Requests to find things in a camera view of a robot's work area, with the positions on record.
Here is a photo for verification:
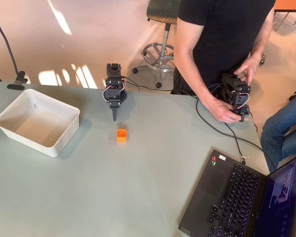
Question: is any white plastic bin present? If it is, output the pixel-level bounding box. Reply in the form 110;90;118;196
0;88;80;158

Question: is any person's torso in black shirt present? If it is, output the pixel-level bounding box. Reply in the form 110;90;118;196
171;0;277;96

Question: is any person's left forearm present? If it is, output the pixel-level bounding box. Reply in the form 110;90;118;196
248;34;271;61

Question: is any orange table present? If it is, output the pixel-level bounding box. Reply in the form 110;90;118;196
273;0;296;32

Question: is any person's left hand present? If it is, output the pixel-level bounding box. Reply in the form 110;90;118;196
233;52;259;83

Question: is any black table clamp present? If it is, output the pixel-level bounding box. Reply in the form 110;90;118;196
6;71;29;90

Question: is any seated person's leg in jeans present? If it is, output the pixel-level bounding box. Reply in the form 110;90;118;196
260;95;296;173

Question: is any metal stool with green seat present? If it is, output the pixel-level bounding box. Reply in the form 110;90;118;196
132;0;182;89

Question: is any black leader arm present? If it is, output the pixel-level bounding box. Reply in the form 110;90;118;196
221;73;252;122

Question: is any dark grey laptop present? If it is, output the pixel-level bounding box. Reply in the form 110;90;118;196
178;149;296;237

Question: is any person's right hand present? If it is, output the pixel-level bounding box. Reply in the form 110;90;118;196
210;99;249;124

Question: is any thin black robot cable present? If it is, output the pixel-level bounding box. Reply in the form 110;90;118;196
123;77;200;99

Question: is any orange cube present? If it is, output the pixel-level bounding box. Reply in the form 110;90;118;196
116;128;128;144

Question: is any black laptop cable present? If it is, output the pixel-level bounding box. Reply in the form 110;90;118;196
196;95;277;171

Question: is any black gooseneck cable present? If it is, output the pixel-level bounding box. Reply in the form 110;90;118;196
0;0;20;75

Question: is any person's right forearm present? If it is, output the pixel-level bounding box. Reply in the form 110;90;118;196
175;44;221;109

